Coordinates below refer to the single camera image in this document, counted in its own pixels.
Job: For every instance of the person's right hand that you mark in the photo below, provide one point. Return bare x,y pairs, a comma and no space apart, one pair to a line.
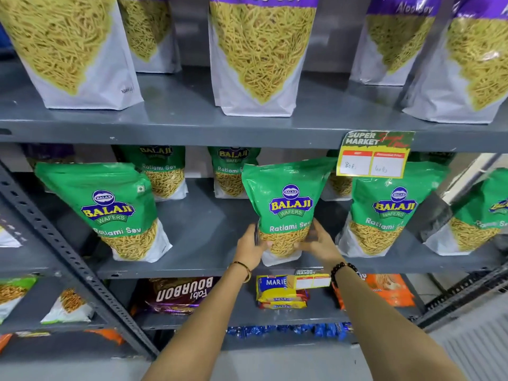
321,247

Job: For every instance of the person's left hand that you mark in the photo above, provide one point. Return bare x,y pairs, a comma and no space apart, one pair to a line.
247,249

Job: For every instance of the person's left thumb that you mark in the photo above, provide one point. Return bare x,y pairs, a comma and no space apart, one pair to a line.
265,245

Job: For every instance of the person's right thumb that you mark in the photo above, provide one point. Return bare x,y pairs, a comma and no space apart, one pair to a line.
303,246

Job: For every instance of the person's left forearm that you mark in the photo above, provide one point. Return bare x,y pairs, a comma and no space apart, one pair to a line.
206,325

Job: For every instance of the person's right forearm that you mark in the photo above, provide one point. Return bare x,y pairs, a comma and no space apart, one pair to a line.
381,329

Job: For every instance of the gold bangle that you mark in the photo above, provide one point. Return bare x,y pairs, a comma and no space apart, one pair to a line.
245,269

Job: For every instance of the small yellow price tag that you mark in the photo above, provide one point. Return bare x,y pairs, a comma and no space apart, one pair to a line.
313,279

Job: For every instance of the yellow biscuit packet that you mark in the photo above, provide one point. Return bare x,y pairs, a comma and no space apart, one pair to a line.
277,293

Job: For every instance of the row of blue packets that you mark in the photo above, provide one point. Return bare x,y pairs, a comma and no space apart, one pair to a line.
285,330

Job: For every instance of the orange snack packet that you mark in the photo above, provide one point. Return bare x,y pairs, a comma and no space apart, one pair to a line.
391,289

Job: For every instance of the brown biscuit packet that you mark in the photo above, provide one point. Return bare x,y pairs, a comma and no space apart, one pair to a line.
178,295

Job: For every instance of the large yellow price tag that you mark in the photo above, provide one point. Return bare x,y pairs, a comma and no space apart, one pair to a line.
377,152

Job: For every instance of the grey metal shelf rack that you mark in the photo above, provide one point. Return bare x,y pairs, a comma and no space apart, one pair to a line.
190,122

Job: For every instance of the row of green pouches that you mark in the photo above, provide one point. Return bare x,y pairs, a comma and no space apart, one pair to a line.
111,202

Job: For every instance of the dark metal rack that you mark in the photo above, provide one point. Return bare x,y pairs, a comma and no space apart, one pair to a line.
464,293

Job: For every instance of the purple white snack pouch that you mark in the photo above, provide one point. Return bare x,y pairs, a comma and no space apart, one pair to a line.
150,31
258,55
468,67
67,47
393,39

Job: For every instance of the white ribbed panel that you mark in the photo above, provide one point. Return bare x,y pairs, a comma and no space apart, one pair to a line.
476,345

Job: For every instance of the green white snack pouch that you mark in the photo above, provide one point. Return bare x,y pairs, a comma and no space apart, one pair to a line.
14,293
69,305

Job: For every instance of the grey slotted side rack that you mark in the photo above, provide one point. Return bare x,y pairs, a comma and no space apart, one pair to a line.
27,265

